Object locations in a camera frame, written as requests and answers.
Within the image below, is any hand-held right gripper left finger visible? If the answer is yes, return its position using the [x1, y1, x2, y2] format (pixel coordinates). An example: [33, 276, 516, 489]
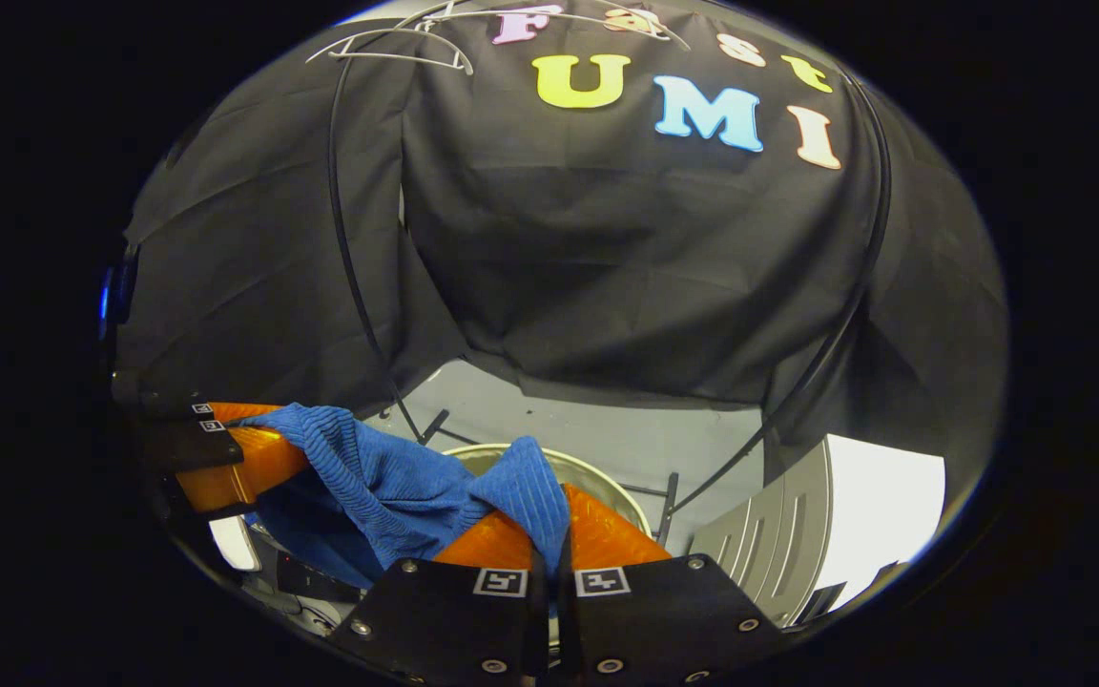
[328, 510, 550, 687]

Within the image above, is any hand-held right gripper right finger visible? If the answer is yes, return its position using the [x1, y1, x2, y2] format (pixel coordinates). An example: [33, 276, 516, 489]
[557, 484, 785, 687]

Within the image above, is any round laundry hamper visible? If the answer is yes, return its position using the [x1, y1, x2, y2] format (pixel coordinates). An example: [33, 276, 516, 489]
[440, 442, 654, 573]

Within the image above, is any blue corduroy jacket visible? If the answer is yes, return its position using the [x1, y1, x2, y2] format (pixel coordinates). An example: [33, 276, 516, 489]
[244, 402, 572, 589]

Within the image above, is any white plastic hanger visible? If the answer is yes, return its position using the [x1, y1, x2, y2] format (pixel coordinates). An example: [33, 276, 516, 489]
[416, 4, 694, 54]
[305, 26, 475, 76]

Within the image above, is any small white object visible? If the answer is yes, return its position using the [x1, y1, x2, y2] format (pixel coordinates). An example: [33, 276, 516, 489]
[208, 514, 262, 573]

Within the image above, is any small black box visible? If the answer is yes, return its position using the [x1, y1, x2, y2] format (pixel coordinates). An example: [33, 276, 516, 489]
[275, 551, 362, 604]

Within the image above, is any grey ribbed panel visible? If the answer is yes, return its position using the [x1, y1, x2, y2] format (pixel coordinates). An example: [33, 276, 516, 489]
[688, 439, 834, 628]

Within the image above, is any white board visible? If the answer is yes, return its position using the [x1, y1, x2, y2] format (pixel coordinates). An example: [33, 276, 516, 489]
[815, 434, 947, 614]

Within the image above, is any black backdrop cloth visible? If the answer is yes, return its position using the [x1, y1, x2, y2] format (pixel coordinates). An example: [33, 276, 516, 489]
[115, 0, 1010, 478]

